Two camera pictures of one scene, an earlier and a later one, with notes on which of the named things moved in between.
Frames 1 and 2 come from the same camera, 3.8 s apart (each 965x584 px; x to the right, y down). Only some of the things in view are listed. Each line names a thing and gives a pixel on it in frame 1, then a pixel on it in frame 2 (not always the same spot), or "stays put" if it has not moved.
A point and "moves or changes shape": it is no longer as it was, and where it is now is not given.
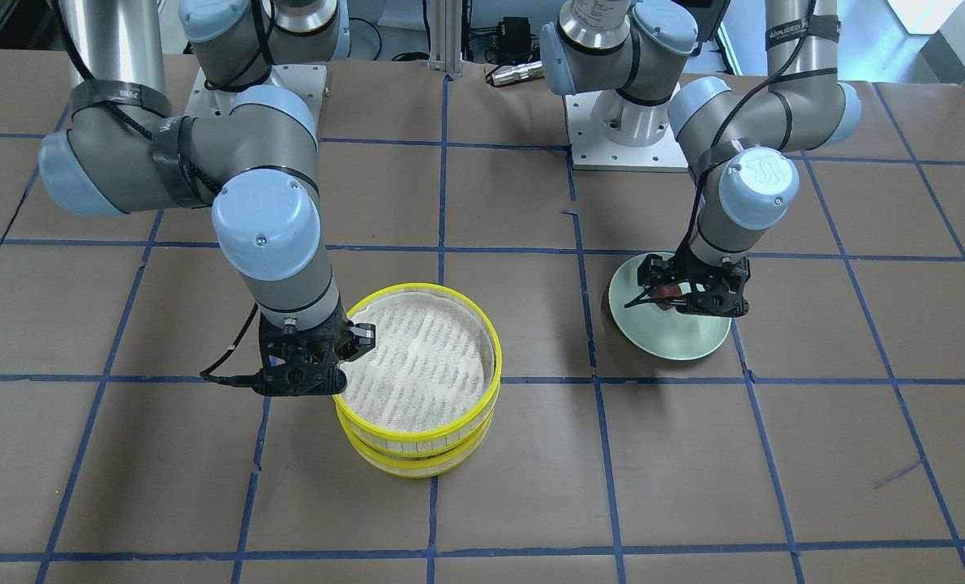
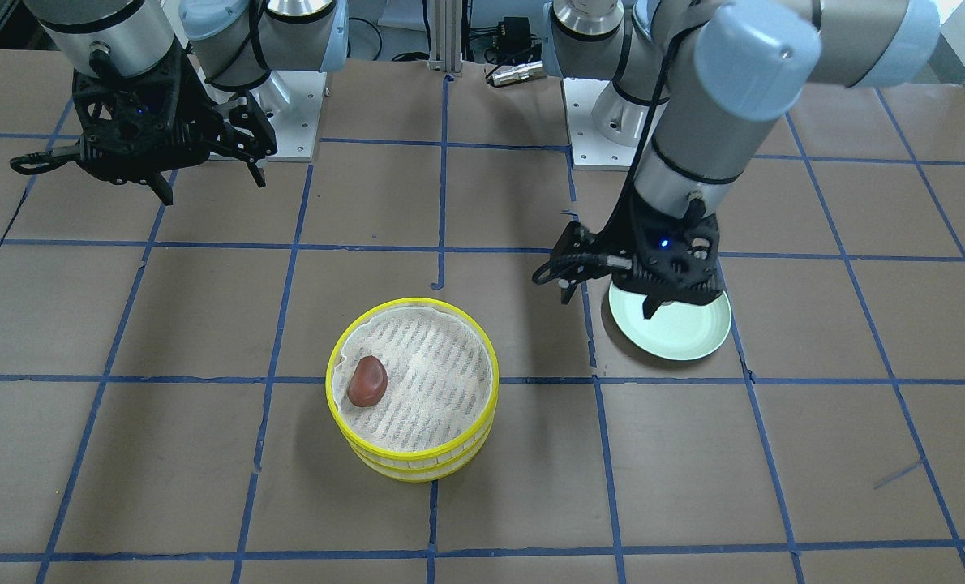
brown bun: x=666 y=291 moves or changes shape
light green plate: x=667 y=333 stays put
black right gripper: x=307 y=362 → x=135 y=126
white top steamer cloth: x=431 y=363 moves or changes shape
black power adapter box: x=514 y=34 stays put
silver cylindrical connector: x=524 y=71 stays put
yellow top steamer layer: x=431 y=385 moves or changes shape
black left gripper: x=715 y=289 → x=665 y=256
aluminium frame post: x=445 y=23 stays put
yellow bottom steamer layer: x=409 y=470 stays put
